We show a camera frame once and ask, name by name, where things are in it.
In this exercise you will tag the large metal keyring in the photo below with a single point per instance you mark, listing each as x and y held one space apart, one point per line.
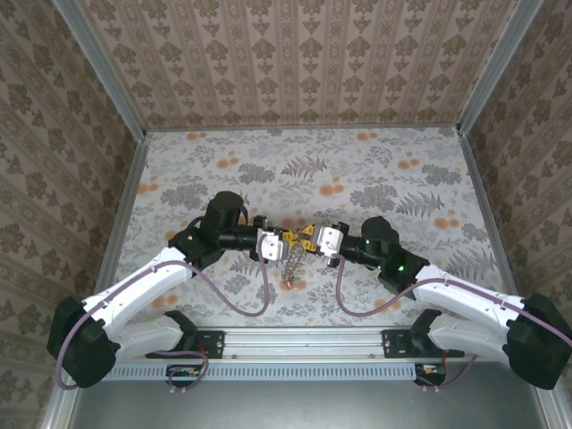
292 266

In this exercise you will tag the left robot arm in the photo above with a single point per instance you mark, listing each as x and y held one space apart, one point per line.
134 295

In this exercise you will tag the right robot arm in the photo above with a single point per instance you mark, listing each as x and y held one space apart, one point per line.
536 353

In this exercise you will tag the grey metal panel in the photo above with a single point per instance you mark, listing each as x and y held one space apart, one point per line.
304 406

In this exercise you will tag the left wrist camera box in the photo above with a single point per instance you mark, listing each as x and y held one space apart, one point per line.
270 246

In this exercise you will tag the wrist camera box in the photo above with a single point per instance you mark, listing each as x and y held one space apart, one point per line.
330 241
270 246

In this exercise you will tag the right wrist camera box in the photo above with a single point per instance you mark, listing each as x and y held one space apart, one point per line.
330 241

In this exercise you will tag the aluminium mounting rail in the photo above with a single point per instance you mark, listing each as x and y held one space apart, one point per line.
304 342

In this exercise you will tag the aluminium table side rail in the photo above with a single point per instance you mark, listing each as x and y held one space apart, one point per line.
125 210
481 196

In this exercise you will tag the aluminium table back rail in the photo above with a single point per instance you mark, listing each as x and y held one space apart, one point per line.
304 128

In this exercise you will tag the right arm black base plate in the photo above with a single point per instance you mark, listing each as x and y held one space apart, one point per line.
397 344

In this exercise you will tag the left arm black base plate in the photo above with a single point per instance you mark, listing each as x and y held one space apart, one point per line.
212 344

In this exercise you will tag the aluminium corner post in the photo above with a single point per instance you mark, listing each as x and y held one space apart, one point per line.
103 71
491 62

